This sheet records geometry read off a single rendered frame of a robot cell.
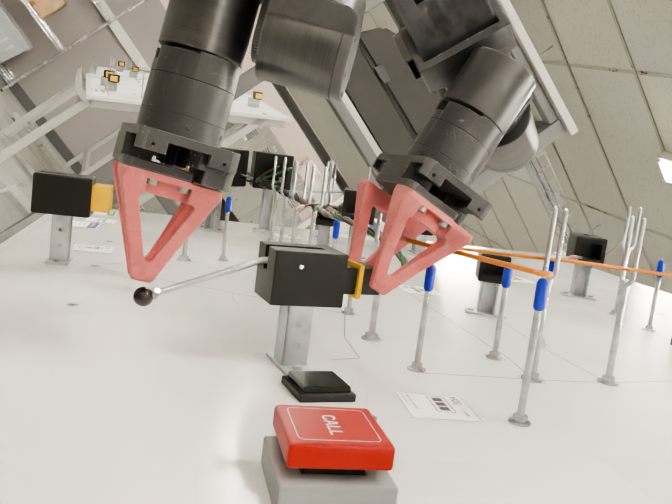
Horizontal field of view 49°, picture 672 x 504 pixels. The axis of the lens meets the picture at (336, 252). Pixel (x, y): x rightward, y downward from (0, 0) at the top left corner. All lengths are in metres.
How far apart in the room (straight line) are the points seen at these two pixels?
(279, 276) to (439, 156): 0.15
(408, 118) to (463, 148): 1.09
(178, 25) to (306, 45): 0.08
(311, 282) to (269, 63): 0.16
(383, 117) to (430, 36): 1.03
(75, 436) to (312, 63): 0.26
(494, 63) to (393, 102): 1.07
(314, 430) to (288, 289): 0.19
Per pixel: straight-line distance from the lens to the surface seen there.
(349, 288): 0.55
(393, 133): 1.64
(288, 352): 0.55
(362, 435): 0.35
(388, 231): 0.53
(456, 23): 0.62
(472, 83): 0.58
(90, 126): 8.17
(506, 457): 0.46
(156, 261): 0.50
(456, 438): 0.47
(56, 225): 0.87
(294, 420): 0.36
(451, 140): 0.56
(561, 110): 1.70
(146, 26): 8.11
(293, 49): 0.48
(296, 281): 0.52
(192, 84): 0.48
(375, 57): 1.64
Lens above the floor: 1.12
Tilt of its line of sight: 5 degrees up
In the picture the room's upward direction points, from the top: 55 degrees clockwise
